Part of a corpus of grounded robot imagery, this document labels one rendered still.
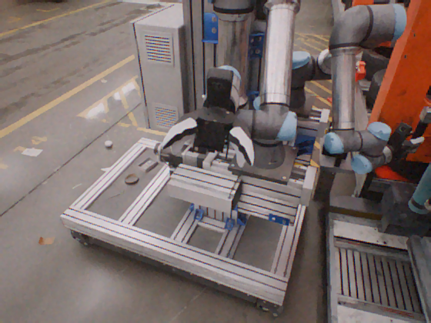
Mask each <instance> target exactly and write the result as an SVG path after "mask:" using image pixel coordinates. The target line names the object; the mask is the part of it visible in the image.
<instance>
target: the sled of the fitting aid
mask: <svg viewBox="0 0 431 323"><path fill-rule="evenodd" d="M423 237H424V236H420V235H413V234H411V235H410V237H409V238H408V239H407V241H406V247H407V250H408V252H409V257H410V260H411V263H412V268H413V273H414V276H415V279H416V283H417V286H418V289H419V296H420V299H421V302H422V306H423V310H424V313H425V316H426V323H431V273H430V271H429V267H428V265H427V262H426V256H425V253H424V251H423V247H422V245H421V242H420V241H421V239H423Z"/></svg>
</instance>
